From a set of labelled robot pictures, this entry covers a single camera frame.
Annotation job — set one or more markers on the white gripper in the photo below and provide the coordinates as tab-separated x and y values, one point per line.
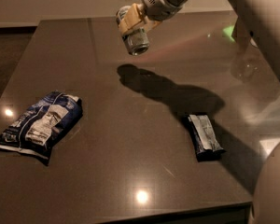
155	6

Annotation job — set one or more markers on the green and silver 7up can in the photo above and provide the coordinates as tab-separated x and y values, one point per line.
136	42

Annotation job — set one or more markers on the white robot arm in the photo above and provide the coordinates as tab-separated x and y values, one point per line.
258	26

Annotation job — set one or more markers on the small blue snack packet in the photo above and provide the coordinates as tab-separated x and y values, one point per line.
202	133

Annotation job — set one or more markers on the large blue chip bag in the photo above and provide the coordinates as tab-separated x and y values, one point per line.
42	125

